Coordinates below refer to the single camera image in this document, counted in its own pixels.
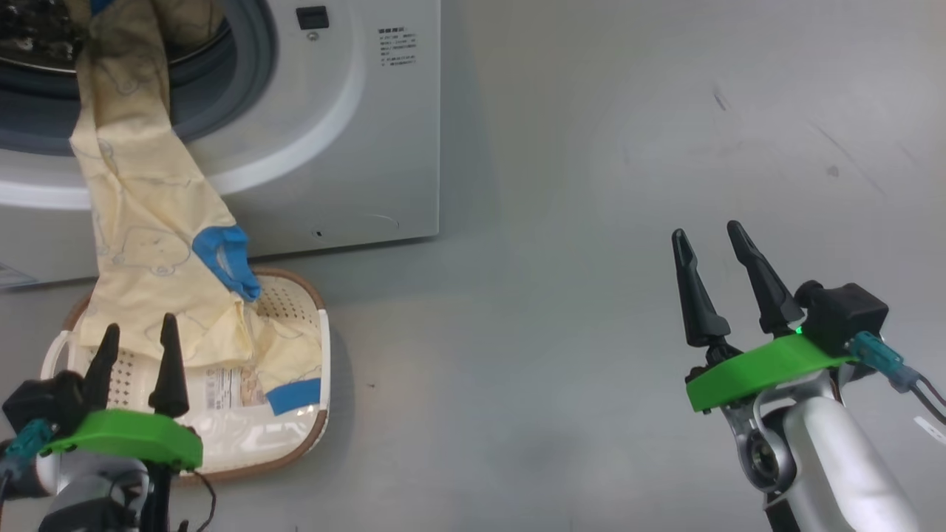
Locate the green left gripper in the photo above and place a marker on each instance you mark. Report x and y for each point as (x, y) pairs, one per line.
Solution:
(133, 436)

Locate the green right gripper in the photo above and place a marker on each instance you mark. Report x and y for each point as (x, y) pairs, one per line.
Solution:
(754, 369)

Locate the white front-load washing machine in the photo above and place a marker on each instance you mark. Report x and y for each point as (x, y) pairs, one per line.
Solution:
(332, 148)

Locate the basket product label sticker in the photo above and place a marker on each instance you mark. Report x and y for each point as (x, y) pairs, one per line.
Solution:
(233, 388)

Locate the cream perforated laundry basket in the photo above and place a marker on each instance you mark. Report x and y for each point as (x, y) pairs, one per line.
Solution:
(295, 295)

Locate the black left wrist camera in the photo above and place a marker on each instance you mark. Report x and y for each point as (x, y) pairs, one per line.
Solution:
(44, 399)

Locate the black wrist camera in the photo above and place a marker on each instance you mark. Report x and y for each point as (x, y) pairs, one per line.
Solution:
(846, 314)
(44, 399)

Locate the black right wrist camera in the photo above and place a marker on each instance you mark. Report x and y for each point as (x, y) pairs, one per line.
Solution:
(846, 314)

